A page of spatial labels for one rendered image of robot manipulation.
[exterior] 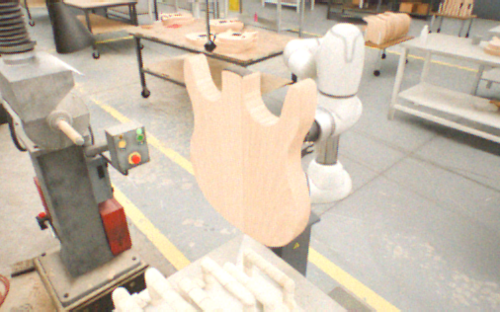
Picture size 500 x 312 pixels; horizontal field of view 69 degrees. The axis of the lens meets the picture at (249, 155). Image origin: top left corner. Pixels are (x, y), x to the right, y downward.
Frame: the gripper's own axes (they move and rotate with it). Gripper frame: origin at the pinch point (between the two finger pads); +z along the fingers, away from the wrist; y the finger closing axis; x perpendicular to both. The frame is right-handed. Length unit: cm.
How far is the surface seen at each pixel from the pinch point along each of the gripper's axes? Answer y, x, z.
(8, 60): 87, 9, 23
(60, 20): 80, 20, 7
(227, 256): 20, -53, -8
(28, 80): 70, 7, 24
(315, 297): -12, -53, -16
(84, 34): 78, 15, 1
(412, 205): 23, -148, -208
